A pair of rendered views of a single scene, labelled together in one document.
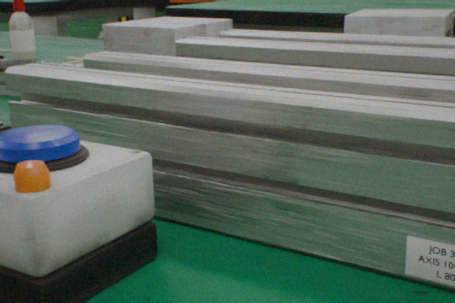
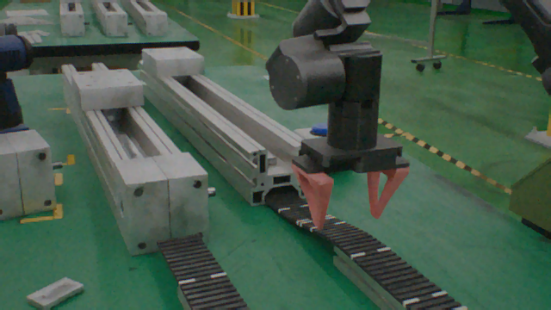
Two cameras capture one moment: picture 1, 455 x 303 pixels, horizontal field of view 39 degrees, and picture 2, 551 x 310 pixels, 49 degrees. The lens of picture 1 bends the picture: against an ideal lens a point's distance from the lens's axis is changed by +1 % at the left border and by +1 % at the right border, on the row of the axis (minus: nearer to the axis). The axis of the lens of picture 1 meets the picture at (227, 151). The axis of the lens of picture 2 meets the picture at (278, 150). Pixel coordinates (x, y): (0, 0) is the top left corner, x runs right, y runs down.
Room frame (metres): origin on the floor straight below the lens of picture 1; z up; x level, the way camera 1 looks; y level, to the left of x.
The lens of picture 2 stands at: (1.19, 0.58, 1.14)
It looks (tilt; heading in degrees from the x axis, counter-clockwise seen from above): 18 degrees down; 213
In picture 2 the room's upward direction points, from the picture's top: 1 degrees clockwise
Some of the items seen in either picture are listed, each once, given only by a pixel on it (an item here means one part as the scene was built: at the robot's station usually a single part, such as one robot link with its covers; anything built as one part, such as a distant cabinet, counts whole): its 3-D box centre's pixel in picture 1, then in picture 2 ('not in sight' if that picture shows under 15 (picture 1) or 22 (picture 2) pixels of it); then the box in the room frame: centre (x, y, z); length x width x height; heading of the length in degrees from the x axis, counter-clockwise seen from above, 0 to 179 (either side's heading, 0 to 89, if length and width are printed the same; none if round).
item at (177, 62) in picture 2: not in sight; (172, 66); (0.12, -0.42, 0.87); 0.16 x 0.11 x 0.07; 57
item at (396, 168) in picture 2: not in sight; (368, 182); (0.56, 0.30, 0.88); 0.07 x 0.07 x 0.09; 57
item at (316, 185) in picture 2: not in sight; (330, 189); (0.61, 0.27, 0.88); 0.07 x 0.07 x 0.09; 57
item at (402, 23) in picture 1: (396, 58); (21, 172); (0.70, -0.18, 0.83); 0.11 x 0.10 x 0.10; 156
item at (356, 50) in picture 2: not in sight; (350, 74); (0.59, 0.28, 1.01); 0.07 x 0.06 x 0.07; 160
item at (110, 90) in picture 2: not in sight; (106, 95); (0.42, -0.32, 0.87); 0.16 x 0.11 x 0.07; 57
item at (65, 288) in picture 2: not in sight; (55, 294); (0.84, 0.07, 0.78); 0.05 x 0.03 x 0.01; 0
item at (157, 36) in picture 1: (163, 70); (170, 200); (0.65, 0.06, 0.83); 0.12 x 0.09 x 0.10; 147
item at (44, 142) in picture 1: (38, 151); (323, 130); (0.31, 0.09, 0.84); 0.04 x 0.04 x 0.02
